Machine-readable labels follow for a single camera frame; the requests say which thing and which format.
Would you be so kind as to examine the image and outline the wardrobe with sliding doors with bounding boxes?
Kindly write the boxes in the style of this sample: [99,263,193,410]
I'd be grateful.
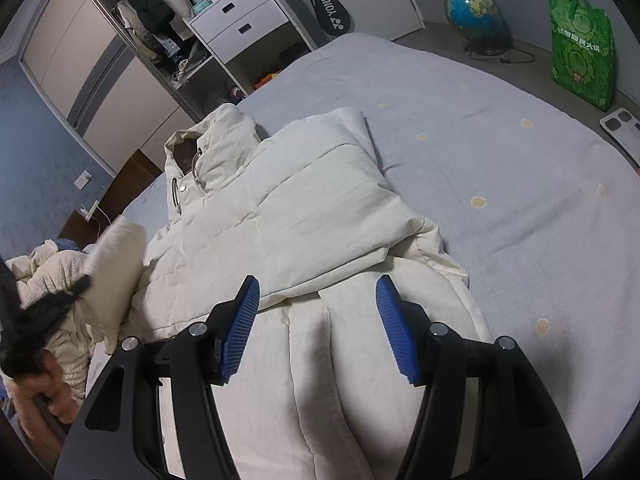
[20,0,321,126]

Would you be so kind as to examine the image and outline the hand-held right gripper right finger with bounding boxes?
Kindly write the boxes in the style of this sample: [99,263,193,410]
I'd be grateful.
[375,275,583,480]

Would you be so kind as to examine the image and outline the green shopping bag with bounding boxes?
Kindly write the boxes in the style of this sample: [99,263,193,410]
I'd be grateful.
[548,0,616,112]

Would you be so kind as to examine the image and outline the blue globe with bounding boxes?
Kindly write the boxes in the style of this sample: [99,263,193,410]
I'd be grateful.
[444,0,513,57]

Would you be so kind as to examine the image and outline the person's left hand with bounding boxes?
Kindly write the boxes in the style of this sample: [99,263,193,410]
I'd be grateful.
[14,347,77,427]

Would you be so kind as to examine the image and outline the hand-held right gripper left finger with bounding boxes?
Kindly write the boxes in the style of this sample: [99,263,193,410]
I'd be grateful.
[54,275,262,480]

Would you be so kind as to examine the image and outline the white duvet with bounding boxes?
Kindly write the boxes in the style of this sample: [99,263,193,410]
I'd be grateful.
[107,102,493,480]

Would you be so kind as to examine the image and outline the bed with grey sheet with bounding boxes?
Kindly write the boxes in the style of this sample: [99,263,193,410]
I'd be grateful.
[85,32,640,480]

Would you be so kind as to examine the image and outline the cream knit blanket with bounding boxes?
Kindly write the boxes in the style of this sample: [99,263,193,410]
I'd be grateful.
[0,217,148,396]

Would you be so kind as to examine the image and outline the pile of dark clothes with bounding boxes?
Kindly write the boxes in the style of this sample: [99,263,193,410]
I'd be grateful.
[115,0,183,56]

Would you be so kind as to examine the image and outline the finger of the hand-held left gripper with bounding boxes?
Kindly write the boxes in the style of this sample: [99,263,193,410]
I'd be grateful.
[19,275,94,333]

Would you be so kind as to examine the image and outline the wooden headboard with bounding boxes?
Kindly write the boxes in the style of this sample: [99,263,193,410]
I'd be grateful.
[57,150,163,256]

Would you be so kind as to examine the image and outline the white drawer unit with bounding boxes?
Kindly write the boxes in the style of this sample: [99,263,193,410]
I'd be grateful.
[182,0,291,58]

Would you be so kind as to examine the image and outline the white bathroom scale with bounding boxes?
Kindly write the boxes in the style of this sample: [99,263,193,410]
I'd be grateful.
[600,110,640,168]

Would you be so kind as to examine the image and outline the folded items on wardrobe floor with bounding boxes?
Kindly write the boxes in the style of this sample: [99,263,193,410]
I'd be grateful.
[220,45,311,106]

